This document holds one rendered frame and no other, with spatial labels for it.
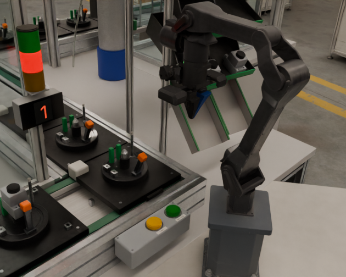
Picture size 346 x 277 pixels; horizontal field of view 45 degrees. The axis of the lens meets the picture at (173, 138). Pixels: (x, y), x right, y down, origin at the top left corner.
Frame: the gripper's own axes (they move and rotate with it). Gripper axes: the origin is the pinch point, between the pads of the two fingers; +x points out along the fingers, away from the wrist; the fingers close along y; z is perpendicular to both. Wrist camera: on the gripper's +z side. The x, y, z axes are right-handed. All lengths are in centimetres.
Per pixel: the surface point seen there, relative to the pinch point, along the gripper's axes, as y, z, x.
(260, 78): -143, 68, 55
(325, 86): -327, 101, 125
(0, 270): 49, 10, 28
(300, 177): -64, -4, 51
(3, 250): 46, 15, 28
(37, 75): 24.4, 29.1, -5.1
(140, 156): 5.9, 12.1, 18.2
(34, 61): 24.6, 29.1, -8.8
